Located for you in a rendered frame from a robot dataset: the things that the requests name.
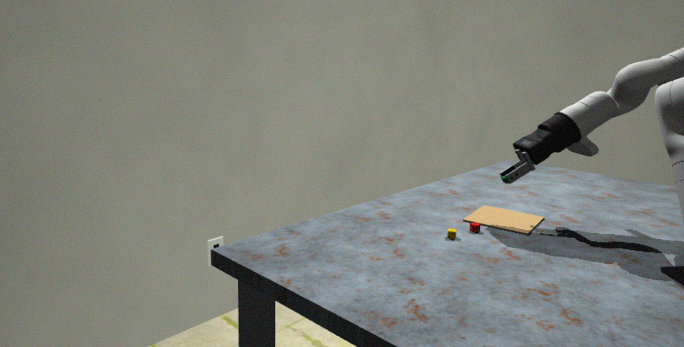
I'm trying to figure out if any tan flat mat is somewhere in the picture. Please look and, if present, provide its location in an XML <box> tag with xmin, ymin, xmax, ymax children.
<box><xmin>463</xmin><ymin>205</ymin><xmax>544</xmax><ymax>235</ymax></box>

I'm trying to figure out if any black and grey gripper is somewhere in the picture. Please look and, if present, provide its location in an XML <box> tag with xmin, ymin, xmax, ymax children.
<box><xmin>500</xmin><ymin>102</ymin><xmax>599</xmax><ymax>184</ymax></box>

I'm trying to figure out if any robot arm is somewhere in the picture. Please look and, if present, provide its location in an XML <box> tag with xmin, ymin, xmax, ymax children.
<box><xmin>579</xmin><ymin>48</ymin><xmax>684</xmax><ymax>223</ymax></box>

